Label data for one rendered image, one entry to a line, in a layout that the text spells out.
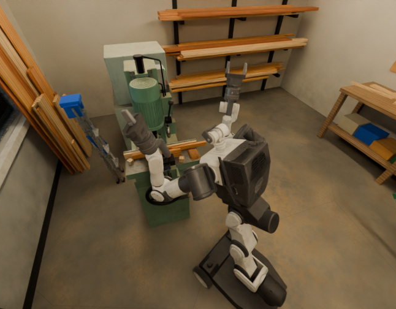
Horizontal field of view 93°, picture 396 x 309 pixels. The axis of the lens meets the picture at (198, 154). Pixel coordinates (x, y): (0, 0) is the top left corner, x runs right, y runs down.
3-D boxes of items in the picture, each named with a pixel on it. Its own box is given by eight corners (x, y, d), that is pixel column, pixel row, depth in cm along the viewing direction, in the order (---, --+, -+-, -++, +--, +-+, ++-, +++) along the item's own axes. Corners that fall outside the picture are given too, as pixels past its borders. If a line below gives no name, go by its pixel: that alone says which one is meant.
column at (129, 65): (143, 151, 174) (122, 71, 124) (141, 137, 189) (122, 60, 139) (167, 146, 179) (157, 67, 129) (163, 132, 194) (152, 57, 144)
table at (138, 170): (127, 190, 138) (125, 185, 134) (126, 161, 159) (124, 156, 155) (206, 172, 151) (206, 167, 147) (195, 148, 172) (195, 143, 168)
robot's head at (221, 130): (231, 139, 98) (227, 123, 94) (219, 148, 93) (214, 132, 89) (221, 138, 103) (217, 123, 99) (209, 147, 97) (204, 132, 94)
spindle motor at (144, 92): (140, 133, 129) (129, 90, 107) (138, 119, 141) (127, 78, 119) (165, 129, 133) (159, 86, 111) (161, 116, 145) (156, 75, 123)
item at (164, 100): (163, 115, 154) (161, 98, 143) (162, 110, 160) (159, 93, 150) (173, 113, 156) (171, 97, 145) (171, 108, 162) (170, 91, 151)
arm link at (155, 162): (146, 145, 87) (149, 164, 97) (147, 159, 81) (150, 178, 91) (160, 143, 89) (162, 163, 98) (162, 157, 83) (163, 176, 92)
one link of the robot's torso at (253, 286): (266, 273, 156) (270, 268, 146) (253, 294, 145) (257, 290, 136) (244, 254, 166) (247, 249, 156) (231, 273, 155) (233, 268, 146)
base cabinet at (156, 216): (149, 228, 203) (135, 190, 154) (144, 186, 243) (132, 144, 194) (190, 217, 213) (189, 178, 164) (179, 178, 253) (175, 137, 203)
